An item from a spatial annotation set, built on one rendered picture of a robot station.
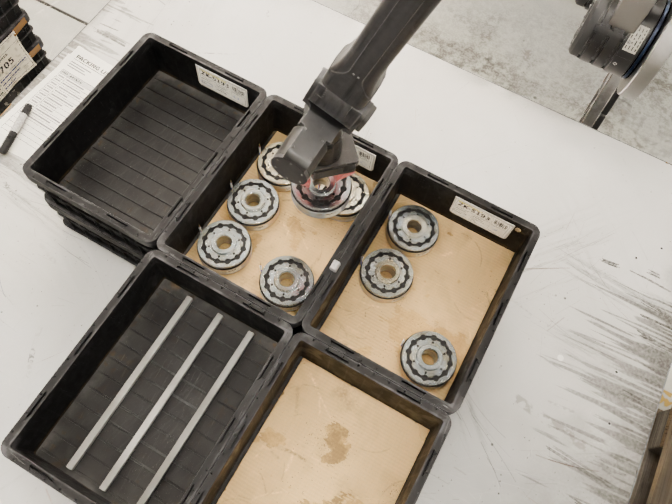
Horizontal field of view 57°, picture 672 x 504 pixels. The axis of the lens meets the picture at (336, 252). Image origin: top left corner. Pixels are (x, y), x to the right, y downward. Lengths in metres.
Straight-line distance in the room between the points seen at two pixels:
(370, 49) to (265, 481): 0.73
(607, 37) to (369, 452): 0.83
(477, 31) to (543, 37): 0.28
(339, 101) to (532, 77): 1.96
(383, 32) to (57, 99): 1.11
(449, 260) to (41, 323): 0.84
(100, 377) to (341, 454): 0.45
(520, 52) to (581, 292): 1.51
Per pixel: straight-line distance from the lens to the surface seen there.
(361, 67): 0.73
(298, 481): 1.12
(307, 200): 1.03
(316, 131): 0.83
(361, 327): 1.17
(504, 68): 2.71
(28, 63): 2.25
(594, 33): 1.21
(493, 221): 1.23
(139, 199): 1.31
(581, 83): 2.78
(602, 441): 1.40
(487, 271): 1.26
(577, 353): 1.42
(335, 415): 1.13
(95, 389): 1.19
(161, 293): 1.21
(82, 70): 1.70
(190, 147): 1.35
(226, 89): 1.36
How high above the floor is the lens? 1.95
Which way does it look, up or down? 66 degrees down
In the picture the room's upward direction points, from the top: 9 degrees clockwise
